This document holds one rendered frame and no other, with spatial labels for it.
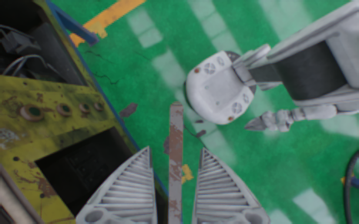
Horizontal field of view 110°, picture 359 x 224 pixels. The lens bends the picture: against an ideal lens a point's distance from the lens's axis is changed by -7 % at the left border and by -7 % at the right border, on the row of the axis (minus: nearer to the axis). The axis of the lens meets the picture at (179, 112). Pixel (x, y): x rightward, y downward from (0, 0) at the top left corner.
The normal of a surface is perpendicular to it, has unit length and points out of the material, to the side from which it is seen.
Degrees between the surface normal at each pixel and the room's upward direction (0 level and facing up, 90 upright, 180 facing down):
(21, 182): 90
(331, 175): 0
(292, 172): 0
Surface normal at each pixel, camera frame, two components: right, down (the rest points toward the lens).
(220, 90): 0.02, 0.09
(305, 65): -0.56, 0.48
